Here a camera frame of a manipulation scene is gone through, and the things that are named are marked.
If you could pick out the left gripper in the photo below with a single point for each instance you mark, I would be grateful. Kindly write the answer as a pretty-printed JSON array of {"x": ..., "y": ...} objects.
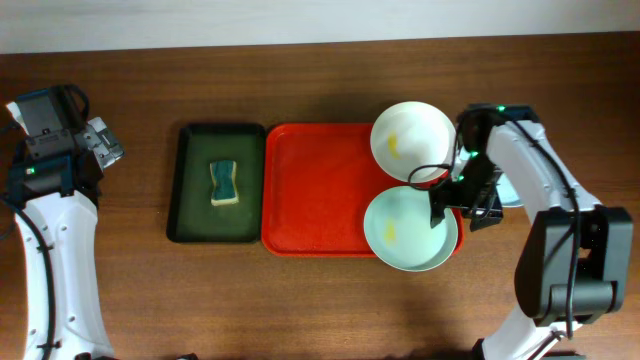
[{"x": 45, "y": 145}]

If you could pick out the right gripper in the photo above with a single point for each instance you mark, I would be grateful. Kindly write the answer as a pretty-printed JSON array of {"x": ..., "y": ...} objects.
[{"x": 489, "y": 207}]

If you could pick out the light blue plate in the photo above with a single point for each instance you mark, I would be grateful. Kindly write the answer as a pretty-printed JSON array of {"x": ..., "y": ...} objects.
[{"x": 507, "y": 194}]

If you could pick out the pale green plate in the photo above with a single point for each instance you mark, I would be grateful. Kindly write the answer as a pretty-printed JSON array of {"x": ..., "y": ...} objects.
[{"x": 397, "y": 228}]

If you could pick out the green and yellow sponge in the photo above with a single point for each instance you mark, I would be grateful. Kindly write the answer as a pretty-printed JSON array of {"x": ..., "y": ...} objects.
[{"x": 223, "y": 176}]

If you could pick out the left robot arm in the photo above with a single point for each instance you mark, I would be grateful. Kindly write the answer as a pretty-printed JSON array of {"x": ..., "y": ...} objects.
[{"x": 53, "y": 194}]

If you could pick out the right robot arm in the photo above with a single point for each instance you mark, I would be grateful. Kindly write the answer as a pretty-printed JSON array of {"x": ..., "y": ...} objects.
[{"x": 574, "y": 265}]

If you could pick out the red plastic tray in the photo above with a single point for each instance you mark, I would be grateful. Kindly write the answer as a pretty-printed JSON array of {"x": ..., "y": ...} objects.
[{"x": 319, "y": 179}]

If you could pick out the dark green plastic tray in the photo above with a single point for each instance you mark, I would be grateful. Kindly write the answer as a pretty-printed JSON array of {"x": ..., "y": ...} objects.
[{"x": 192, "y": 218}]

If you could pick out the white plate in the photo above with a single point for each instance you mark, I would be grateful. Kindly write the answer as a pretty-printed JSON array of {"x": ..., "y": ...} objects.
[{"x": 411, "y": 134}]

